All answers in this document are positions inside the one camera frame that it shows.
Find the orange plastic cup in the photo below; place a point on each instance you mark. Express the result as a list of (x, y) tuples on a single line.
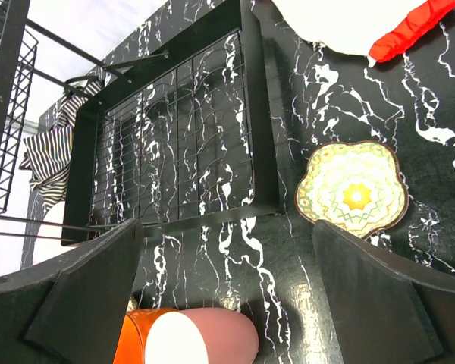
[(135, 329)]

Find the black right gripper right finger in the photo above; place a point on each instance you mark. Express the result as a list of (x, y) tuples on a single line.
[(385, 308)]

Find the flower-shaped patterned dish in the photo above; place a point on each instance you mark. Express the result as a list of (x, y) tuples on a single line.
[(355, 186)]

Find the pink ceramic mug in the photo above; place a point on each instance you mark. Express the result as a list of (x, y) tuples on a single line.
[(202, 335)]

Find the black metal dish rack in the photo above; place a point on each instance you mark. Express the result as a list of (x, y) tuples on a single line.
[(187, 143)]

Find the beige speckled bowl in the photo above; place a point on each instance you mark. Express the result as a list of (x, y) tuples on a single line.
[(132, 304)]

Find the white red cartoon garment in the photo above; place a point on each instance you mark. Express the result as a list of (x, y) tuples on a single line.
[(376, 30)]

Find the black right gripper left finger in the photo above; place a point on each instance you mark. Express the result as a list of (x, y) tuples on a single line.
[(71, 308)]

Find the black white striped cloth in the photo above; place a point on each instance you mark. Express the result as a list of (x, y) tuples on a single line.
[(48, 154)]

